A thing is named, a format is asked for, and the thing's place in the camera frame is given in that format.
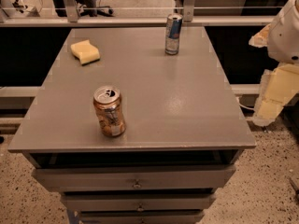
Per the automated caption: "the orange soda can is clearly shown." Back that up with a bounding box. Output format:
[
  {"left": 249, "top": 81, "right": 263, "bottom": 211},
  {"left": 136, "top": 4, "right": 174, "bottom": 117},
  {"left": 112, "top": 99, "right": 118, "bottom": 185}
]
[{"left": 93, "top": 85, "right": 126, "bottom": 137}]

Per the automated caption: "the grey drawer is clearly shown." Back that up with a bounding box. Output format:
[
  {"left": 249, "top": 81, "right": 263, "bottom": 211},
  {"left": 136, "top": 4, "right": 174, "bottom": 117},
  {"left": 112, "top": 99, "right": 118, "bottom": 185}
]
[
  {"left": 80, "top": 211, "right": 204, "bottom": 224},
  {"left": 32, "top": 165, "right": 235, "bottom": 192},
  {"left": 61, "top": 193, "right": 216, "bottom": 212}
]

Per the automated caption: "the blue silver redbull can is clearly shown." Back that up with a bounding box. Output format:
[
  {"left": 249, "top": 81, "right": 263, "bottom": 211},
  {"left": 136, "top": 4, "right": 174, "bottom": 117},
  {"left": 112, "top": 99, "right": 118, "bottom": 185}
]
[{"left": 165, "top": 13, "right": 183, "bottom": 55}]

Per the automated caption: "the top grey drawer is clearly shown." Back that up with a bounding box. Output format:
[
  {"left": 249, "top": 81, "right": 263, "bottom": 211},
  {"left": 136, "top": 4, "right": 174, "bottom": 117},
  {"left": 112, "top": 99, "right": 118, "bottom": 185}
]
[{"left": 32, "top": 165, "right": 235, "bottom": 192}]

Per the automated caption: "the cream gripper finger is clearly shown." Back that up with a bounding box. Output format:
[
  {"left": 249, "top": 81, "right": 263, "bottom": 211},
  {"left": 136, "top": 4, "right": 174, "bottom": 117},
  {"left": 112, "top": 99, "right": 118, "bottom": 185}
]
[
  {"left": 249, "top": 24, "right": 270, "bottom": 48},
  {"left": 252, "top": 98, "right": 283, "bottom": 127}
]

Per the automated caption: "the grey metal railing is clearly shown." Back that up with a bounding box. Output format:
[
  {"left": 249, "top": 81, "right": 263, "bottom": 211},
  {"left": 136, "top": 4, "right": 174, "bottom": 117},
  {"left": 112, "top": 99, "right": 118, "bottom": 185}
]
[{"left": 1, "top": 0, "right": 284, "bottom": 27}]

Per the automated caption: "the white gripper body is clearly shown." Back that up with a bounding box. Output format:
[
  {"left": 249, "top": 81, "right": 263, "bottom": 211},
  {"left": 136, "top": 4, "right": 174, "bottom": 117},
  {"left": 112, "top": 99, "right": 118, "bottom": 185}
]
[{"left": 264, "top": 63, "right": 299, "bottom": 105}]

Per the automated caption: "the middle grey drawer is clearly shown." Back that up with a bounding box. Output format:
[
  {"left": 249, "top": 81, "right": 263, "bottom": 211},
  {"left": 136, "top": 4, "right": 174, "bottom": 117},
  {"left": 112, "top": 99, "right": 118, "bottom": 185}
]
[{"left": 61, "top": 193, "right": 216, "bottom": 212}]

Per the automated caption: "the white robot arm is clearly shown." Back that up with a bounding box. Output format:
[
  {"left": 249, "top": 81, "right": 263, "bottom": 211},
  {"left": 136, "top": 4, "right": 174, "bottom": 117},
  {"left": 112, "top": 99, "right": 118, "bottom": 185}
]
[{"left": 249, "top": 0, "right": 299, "bottom": 126}]

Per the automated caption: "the grey drawer cabinet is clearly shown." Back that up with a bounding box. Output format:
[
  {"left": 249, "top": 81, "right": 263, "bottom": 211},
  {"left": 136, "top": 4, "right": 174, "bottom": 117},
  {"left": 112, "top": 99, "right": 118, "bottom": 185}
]
[{"left": 7, "top": 26, "right": 257, "bottom": 224}]

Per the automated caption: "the white cable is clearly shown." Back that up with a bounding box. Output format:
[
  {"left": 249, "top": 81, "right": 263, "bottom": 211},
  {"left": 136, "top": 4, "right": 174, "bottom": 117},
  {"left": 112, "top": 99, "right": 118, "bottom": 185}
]
[{"left": 236, "top": 97, "right": 256, "bottom": 112}]

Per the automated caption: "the yellow sponge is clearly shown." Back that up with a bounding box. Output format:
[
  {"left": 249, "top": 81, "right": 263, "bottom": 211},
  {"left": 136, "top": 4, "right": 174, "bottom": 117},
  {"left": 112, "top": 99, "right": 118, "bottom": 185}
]
[{"left": 70, "top": 40, "right": 100, "bottom": 65}]

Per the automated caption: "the black office chair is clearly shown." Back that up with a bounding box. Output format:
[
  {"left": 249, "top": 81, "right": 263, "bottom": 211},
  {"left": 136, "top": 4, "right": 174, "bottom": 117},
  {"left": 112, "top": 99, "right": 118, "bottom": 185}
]
[{"left": 74, "top": 0, "right": 115, "bottom": 18}]

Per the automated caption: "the bottom grey drawer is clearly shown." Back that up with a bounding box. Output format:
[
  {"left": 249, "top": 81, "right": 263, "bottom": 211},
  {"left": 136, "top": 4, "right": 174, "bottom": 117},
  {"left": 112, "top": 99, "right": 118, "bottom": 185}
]
[{"left": 80, "top": 211, "right": 204, "bottom": 224}]

